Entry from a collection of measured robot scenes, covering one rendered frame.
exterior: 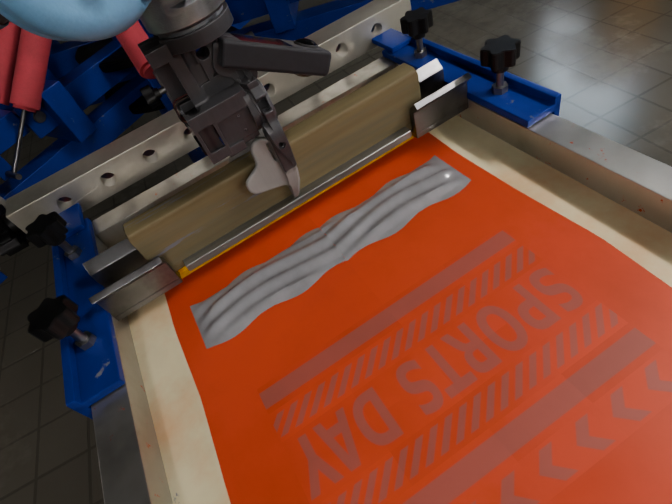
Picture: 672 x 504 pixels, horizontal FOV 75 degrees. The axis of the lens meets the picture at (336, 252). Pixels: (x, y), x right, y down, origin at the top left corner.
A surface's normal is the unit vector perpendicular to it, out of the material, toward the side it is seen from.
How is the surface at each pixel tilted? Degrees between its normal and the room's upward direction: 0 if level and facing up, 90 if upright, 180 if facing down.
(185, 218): 90
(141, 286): 90
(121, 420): 0
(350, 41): 90
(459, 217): 0
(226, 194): 90
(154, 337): 0
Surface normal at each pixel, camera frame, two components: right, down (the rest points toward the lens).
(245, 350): -0.27, -0.62
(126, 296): 0.48, 0.57
